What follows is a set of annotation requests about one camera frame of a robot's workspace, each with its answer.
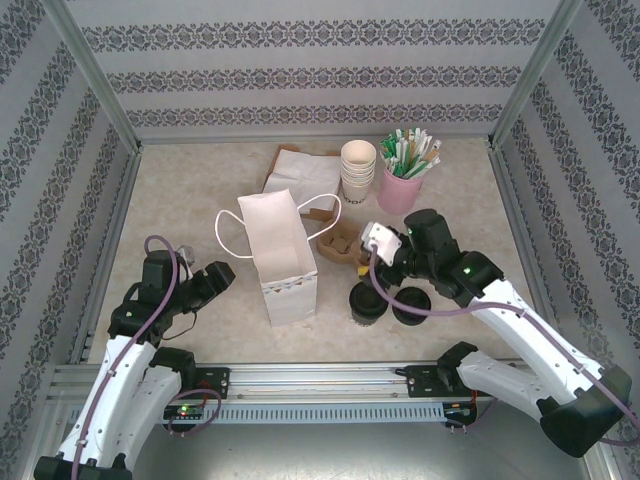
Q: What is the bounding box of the takeout cup with black lid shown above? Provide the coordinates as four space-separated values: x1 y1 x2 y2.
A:
348 280 389 327

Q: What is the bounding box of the white paper gift bag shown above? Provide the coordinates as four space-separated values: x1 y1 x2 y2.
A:
214 188 344 329

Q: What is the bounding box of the black plastic lid stack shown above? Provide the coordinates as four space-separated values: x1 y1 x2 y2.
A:
391 287 432 329

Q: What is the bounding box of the brown cardboard cup carrier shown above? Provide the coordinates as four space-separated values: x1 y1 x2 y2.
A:
316 221 371 267

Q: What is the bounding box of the pink straw holder cup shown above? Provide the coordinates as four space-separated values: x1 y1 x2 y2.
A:
377 164 424 215

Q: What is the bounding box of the brown cardboard napkin box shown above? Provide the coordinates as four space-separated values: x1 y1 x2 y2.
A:
262 143 346 222

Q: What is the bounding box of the white paper cup black print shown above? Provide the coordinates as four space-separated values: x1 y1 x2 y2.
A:
342 180 375 207

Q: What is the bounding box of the brown paper wrapped straw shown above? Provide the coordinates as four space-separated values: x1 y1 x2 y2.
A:
414 140 444 174

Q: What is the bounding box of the grey metal sheet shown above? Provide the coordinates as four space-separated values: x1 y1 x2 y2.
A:
44 399 601 480

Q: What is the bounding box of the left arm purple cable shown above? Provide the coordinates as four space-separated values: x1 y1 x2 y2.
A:
69 235 222 480

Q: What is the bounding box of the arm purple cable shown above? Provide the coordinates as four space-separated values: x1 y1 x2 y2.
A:
69 235 222 480
369 247 639 446

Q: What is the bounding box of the thin black cable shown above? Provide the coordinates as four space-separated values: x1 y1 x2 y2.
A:
162 299 211 337

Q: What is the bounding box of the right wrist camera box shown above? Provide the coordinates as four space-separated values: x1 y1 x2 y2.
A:
359 221 404 266

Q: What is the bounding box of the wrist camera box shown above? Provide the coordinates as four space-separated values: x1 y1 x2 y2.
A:
177 243 197 277
359 221 404 266

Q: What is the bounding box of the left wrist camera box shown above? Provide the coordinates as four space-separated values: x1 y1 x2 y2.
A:
177 243 197 277

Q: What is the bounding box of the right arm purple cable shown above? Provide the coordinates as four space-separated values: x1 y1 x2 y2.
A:
369 247 639 446

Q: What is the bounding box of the aluminium side rail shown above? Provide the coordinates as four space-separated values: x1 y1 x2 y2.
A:
487 142 569 359
69 147 144 364

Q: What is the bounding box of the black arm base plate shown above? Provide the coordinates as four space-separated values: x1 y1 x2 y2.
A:
405 364 499 400
141 367 231 401

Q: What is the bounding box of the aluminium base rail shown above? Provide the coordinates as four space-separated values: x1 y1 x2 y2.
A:
53 362 586 401

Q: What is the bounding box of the white slotted cable duct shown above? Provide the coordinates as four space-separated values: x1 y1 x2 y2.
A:
67 402 449 425

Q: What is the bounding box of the aluminium frame post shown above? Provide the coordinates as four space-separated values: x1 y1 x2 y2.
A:
42 0 144 151
487 0 586 149

